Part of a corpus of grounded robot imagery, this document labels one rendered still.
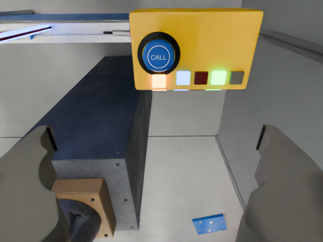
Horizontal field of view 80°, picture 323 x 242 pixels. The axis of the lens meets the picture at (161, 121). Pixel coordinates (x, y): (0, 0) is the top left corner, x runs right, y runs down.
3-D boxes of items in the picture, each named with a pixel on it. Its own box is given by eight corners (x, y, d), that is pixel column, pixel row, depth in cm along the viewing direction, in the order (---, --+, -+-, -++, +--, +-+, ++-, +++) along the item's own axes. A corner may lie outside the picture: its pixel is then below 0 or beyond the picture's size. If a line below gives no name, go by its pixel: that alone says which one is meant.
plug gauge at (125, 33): (140, 30, 42) (103, 30, 42) (140, 37, 43) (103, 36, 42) (140, 30, 43) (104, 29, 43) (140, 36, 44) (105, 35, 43)
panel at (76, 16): (171, 12, 106) (183, 26, 50) (171, 14, 106) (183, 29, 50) (21, 14, 106) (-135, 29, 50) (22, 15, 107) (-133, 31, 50)
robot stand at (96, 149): (152, 95, 145) (139, 230, 60) (112, 97, 146) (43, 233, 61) (149, 54, 129) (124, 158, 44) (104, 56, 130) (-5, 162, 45)
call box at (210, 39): (236, 7, 31) (267, 9, 22) (226, 68, 37) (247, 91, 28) (137, 8, 31) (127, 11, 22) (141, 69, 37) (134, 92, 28)
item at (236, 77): (243, 70, 26) (245, 71, 26) (240, 83, 27) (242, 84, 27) (229, 70, 26) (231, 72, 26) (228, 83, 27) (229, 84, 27)
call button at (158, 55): (174, 37, 25) (175, 40, 23) (173, 69, 27) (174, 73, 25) (142, 38, 25) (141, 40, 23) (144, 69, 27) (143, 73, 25)
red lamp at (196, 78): (207, 70, 26) (208, 72, 26) (206, 83, 27) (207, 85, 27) (194, 70, 26) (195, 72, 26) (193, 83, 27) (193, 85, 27)
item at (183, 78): (190, 70, 26) (190, 72, 26) (189, 83, 27) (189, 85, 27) (176, 71, 26) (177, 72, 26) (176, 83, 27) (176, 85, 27)
